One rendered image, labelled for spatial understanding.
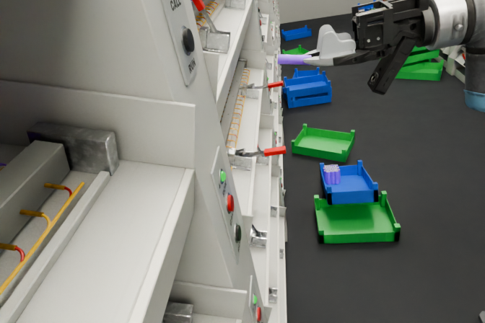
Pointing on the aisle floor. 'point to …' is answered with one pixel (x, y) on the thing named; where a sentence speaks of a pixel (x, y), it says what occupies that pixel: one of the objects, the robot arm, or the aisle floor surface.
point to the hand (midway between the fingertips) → (310, 60)
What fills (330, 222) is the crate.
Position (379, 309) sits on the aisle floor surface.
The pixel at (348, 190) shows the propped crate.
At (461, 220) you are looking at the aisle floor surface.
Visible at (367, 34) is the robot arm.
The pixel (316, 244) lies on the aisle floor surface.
